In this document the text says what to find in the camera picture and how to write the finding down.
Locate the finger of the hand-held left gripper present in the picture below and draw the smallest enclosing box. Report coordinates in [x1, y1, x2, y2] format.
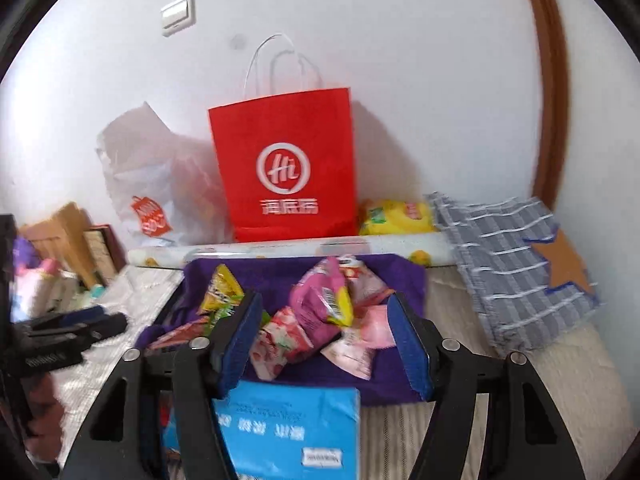
[30, 308, 110, 327]
[30, 313, 128, 350]

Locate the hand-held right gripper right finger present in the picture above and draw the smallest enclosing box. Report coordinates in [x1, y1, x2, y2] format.
[386, 292, 586, 480]

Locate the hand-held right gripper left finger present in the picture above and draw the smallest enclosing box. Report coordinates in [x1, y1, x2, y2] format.
[62, 290, 265, 480]

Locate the light pink snack packet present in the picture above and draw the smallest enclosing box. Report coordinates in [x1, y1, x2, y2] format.
[320, 331, 378, 381]

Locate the small pink snack packet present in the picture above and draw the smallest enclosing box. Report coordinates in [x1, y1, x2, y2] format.
[249, 307, 313, 381]

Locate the yellow green snack packet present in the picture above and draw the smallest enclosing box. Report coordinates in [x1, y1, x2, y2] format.
[200, 265, 246, 317]

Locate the dark patterned box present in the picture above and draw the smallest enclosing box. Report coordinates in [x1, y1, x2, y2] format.
[82, 227, 126, 286]

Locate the red and white snack packet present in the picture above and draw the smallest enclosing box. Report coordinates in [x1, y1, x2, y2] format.
[340, 256, 391, 306]

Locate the magenta snack bag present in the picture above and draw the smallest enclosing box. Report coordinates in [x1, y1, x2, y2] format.
[285, 256, 357, 361]

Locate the purple towel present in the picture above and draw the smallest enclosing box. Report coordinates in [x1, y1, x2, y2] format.
[134, 254, 431, 406]

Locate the wooden box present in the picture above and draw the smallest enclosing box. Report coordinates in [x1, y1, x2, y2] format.
[17, 202, 96, 286]

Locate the white fruit print roll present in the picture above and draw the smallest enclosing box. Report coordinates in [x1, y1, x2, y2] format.
[126, 232, 456, 268]

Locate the blue tissue pack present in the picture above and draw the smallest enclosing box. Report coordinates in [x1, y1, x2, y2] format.
[162, 380, 362, 480]

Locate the grey checked folded cloth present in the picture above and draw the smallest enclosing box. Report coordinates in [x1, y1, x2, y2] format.
[427, 191, 603, 356]

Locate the white plastic bag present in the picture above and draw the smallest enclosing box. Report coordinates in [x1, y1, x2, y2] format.
[95, 101, 236, 248]

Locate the red paper bag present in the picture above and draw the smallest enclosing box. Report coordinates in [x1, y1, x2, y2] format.
[207, 34, 357, 243]

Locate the brown wooden frame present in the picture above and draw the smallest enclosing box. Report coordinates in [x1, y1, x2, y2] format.
[516, 0, 571, 211]

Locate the white light switch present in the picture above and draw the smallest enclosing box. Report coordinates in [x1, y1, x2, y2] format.
[160, 0, 197, 37]

